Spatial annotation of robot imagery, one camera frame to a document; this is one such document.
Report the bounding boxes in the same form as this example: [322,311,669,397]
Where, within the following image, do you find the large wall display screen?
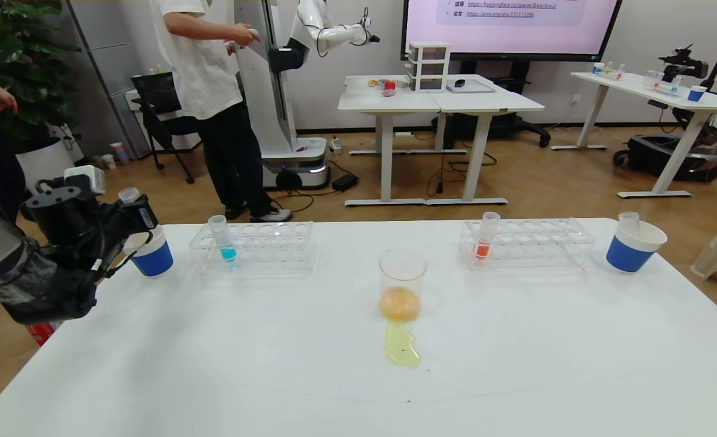
[401,0,623,61]

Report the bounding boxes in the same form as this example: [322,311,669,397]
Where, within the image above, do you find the grey metal cabinet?
[67,0,153,160]

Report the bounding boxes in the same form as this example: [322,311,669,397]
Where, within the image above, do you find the white plant pot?
[16,137,84,195]

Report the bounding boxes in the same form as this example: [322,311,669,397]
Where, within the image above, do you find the white humanoid robot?
[234,0,380,191]

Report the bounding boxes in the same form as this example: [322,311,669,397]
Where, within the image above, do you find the long white desk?
[551,72,717,200]

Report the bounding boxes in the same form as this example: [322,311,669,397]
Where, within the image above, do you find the clear glass beaker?
[378,248,428,324]

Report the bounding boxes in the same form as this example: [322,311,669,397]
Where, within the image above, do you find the blue pigment test tube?
[208,214,238,263]

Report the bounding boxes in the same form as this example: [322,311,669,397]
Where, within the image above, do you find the yellow liquid puddle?
[384,322,423,369]

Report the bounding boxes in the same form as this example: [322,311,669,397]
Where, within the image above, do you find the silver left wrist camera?
[63,165,106,196]

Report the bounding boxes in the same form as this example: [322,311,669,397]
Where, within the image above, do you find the blue white paper cup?
[605,220,667,274]
[122,225,175,278]

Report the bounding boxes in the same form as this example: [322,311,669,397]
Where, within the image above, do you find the white drawer organizer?
[407,41,451,93]

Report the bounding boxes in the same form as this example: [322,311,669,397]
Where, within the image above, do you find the black wheeled robot base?
[613,134,717,183]

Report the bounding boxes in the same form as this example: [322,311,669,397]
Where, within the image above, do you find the black wheeled screen stand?
[433,59,551,148]

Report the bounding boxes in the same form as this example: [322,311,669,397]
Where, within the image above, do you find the person in white shirt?
[148,0,294,223]

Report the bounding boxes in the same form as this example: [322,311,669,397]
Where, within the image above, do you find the red gift bag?
[25,322,62,347]

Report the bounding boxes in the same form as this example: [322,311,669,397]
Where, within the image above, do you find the clear rack with small tubes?
[642,70,684,97]
[592,62,627,81]

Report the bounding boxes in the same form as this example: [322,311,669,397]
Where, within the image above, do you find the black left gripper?
[101,193,159,273]

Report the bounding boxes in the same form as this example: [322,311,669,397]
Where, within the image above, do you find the grey tablet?
[446,79,496,94]

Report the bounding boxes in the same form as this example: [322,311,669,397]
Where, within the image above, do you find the clear acrylic test tube rack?
[459,217,596,272]
[189,220,317,274]

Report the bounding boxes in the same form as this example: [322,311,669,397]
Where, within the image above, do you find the green leafy plant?
[0,0,80,155]

